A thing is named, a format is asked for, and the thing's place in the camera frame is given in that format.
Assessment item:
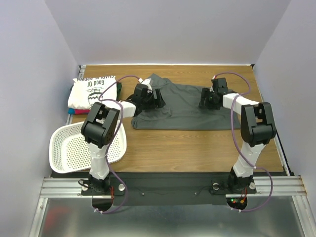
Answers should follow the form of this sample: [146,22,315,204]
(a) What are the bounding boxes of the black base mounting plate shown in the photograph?
[78,172,256,207]

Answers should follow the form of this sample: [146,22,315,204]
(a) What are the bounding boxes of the purple cable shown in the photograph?
[211,71,274,213]
[92,75,144,215]

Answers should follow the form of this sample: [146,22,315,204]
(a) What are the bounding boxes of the aluminium front rail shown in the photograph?
[40,176,307,199]

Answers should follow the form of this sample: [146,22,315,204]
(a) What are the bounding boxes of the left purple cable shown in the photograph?
[92,75,144,215]

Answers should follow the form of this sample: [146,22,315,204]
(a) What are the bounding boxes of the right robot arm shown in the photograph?
[199,77,277,193]

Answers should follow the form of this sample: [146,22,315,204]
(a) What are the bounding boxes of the red folded t shirt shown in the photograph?
[74,109,90,115]

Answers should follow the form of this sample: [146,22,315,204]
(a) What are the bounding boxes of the white printed folded t shirt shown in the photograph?
[68,75,116,110]

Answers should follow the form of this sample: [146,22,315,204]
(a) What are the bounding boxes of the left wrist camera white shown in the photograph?
[141,78,152,90]

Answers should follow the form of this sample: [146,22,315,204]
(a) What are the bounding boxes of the grey t shirt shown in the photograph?
[131,74,231,131]

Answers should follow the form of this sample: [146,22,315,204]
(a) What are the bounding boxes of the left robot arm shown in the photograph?
[81,83,165,195]

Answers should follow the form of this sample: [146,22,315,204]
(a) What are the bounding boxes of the teal folded t shirt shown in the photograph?
[68,108,82,115]

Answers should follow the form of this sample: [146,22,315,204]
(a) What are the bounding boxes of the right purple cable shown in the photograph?
[211,71,274,213]

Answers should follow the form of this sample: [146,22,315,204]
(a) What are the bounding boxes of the dark green folded t shirt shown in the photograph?
[116,82,122,101]

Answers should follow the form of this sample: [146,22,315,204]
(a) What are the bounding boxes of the white perforated plastic basket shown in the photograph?
[49,122,127,174]

